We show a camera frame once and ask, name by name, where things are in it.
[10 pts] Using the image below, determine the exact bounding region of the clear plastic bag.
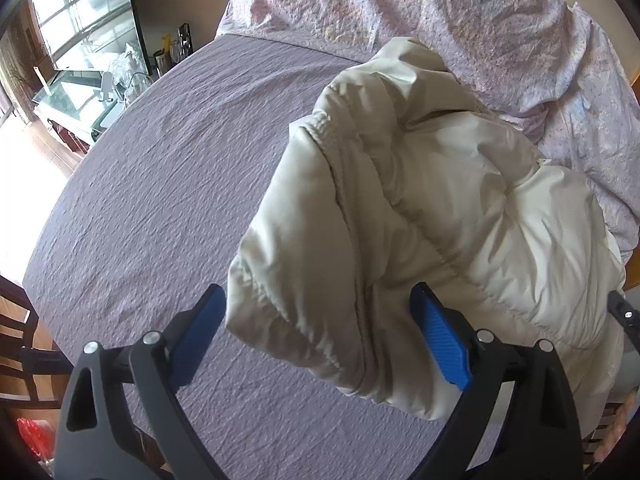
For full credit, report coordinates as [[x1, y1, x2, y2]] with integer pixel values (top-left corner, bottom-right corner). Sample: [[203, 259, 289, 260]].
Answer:
[[111, 44, 152, 102]]

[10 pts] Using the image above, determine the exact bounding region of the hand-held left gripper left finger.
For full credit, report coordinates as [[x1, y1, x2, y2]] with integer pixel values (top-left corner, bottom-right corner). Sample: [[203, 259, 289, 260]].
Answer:
[[52, 283, 228, 480]]

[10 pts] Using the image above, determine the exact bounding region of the flat screen television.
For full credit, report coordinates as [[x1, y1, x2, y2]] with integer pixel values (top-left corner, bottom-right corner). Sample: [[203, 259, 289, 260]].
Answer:
[[30, 0, 151, 72]]

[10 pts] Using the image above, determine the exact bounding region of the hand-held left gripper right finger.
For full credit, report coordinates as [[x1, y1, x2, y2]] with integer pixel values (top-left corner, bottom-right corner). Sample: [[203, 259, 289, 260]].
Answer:
[[409, 281, 584, 480]]

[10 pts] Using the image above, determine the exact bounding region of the bed with purple sheet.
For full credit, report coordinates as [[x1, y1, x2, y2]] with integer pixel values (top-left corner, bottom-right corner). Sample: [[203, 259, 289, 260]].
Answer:
[[22, 35, 640, 480]]

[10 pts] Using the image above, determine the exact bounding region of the pink floral duvet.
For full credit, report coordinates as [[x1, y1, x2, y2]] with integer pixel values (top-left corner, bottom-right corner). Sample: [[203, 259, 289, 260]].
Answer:
[[215, 0, 640, 263]]

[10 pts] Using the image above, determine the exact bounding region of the beige puffer jacket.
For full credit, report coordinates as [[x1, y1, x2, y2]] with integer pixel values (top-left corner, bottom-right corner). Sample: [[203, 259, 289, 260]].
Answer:
[[226, 36, 628, 421]]

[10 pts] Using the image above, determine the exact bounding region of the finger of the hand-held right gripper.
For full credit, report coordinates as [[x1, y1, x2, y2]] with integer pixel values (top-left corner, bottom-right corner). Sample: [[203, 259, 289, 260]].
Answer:
[[606, 289, 640, 357]]

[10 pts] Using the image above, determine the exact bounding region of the glass television stand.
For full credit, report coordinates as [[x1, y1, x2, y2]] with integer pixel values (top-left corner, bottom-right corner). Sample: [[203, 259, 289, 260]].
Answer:
[[32, 69, 127, 147]]

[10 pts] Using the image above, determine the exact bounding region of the dark wooden chair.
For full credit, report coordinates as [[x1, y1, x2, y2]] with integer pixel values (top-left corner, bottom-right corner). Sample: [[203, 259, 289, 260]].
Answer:
[[0, 274, 73, 403]]

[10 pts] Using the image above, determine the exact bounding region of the person's right hand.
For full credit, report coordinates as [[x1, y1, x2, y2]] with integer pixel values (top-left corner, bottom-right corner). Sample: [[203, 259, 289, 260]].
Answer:
[[594, 392, 640, 462]]

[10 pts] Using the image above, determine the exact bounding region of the red plastic bag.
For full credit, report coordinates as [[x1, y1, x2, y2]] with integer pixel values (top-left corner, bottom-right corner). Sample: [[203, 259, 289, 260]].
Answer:
[[16, 416, 57, 463]]

